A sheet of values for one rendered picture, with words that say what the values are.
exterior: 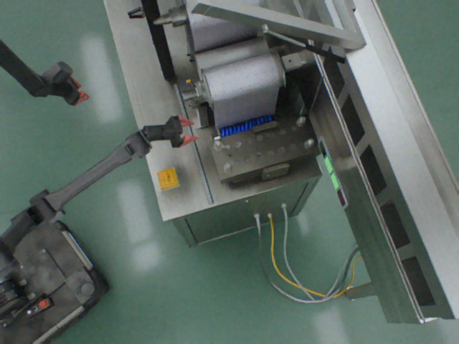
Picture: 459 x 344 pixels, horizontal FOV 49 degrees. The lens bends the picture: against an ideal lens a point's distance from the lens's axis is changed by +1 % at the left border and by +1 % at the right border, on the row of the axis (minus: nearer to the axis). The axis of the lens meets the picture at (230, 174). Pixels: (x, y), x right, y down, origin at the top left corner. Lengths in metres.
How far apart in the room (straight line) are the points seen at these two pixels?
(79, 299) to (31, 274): 0.29
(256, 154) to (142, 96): 0.57
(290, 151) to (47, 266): 1.43
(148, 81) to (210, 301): 1.27
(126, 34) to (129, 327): 1.53
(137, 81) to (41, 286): 1.17
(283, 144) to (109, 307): 1.46
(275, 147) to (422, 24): 1.89
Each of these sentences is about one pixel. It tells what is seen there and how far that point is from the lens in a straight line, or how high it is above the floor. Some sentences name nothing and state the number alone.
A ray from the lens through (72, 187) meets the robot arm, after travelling 1.76.
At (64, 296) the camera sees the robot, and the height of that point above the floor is 0.24.
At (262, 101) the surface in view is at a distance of 1.79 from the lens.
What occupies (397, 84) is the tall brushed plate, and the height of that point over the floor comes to 1.44.
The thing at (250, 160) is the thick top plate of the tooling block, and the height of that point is 1.03.
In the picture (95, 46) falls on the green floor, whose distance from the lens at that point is 3.38.
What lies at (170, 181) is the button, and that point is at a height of 0.92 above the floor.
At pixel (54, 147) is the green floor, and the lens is 3.16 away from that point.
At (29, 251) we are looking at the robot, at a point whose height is 0.24.
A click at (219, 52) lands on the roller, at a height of 1.23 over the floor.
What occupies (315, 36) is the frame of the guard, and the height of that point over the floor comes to 1.77.
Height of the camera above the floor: 2.79
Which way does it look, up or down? 74 degrees down
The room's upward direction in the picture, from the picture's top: 2 degrees counter-clockwise
